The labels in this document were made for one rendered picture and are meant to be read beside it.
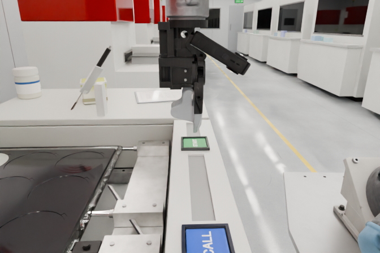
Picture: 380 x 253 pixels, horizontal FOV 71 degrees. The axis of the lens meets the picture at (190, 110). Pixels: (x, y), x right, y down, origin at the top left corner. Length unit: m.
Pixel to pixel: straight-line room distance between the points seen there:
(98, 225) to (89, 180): 0.09
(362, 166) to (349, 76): 4.40
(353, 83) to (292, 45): 2.25
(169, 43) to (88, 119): 0.34
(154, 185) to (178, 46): 0.28
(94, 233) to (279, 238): 1.37
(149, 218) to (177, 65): 0.26
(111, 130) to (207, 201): 0.39
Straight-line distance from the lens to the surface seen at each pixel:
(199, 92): 0.46
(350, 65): 4.95
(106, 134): 0.72
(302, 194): 0.69
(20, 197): 0.58
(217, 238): 0.33
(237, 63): 0.47
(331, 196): 0.71
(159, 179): 0.58
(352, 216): 0.62
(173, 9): 0.46
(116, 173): 0.68
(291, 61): 6.90
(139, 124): 0.70
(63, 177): 0.61
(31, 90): 0.99
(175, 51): 0.48
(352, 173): 0.59
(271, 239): 1.78
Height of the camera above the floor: 1.19
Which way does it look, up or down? 18 degrees down
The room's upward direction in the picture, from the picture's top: straight up
